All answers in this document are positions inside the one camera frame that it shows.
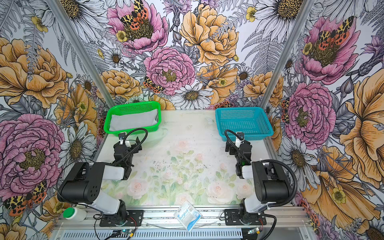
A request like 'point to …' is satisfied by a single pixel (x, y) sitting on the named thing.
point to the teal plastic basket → (251, 121)
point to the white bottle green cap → (76, 214)
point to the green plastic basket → (133, 106)
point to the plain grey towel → (133, 119)
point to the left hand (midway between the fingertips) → (130, 142)
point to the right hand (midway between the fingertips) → (235, 143)
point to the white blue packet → (187, 214)
